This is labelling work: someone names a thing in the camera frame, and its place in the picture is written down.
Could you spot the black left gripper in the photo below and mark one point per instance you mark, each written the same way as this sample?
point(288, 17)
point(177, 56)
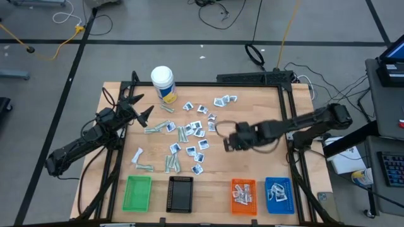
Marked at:
point(127, 112)

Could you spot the black plastic basket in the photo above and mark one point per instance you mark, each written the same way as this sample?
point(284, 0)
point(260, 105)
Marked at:
point(180, 194)

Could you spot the black keyboard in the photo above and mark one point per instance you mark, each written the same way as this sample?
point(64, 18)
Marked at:
point(393, 168)

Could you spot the blue plastic basket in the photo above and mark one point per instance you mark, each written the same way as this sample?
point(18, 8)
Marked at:
point(290, 209)

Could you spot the grey phone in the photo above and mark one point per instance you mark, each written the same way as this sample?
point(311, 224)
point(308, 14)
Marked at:
point(322, 197)

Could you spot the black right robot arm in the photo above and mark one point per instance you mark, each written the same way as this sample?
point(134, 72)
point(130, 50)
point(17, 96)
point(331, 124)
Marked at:
point(300, 124)

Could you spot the small red object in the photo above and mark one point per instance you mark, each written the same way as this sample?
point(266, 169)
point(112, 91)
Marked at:
point(401, 123)

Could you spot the white red ointment packet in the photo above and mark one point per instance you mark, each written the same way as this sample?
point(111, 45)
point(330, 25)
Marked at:
point(239, 188)
point(241, 201)
point(235, 194)
point(243, 195)
point(248, 198)
point(247, 188)

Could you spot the long grey floor bar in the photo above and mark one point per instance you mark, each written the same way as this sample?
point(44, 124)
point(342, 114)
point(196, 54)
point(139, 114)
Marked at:
point(38, 2)

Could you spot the lying wipes canister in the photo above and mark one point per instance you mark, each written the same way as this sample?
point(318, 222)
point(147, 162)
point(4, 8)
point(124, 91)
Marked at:
point(363, 177)

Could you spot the green plastic basket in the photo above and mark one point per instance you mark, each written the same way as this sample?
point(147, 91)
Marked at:
point(136, 194)

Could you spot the black perforated bar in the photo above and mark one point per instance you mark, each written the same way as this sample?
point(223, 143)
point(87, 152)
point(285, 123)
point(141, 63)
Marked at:
point(252, 77)

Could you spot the orange plastic basket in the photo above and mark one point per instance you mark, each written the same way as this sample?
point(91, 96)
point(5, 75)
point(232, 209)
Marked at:
point(252, 211)

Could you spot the black chair base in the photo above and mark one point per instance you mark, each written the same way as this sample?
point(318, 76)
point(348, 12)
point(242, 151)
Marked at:
point(3, 105)

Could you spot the black caster wheel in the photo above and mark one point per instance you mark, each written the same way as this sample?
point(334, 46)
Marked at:
point(368, 213)

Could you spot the grey floor object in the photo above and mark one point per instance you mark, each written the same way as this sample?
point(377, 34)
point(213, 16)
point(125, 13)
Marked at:
point(101, 2)

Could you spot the grey desk top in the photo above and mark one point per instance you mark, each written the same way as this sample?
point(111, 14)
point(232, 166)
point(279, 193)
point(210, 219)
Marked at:
point(388, 107)

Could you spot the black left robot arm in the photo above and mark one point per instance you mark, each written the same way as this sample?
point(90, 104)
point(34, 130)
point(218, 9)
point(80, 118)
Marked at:
point(75, 146)

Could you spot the black floor disc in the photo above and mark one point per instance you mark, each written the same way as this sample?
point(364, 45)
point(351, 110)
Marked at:
point(30, 50)

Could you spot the grey desk with keyboard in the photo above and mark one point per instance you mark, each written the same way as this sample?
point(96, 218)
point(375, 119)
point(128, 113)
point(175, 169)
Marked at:
point(388, 198)

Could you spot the black device with labels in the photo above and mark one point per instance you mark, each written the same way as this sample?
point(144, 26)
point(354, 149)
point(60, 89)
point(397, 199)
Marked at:
point(388, 79)

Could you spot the monitor with blue screen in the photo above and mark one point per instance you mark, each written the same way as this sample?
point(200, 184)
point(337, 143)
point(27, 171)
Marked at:
point(396, 52)

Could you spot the white-lidded wipes canister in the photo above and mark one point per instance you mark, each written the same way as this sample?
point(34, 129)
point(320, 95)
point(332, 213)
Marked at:
point(162, 80)

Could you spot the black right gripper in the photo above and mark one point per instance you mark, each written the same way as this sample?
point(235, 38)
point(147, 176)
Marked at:
point(247, 135)

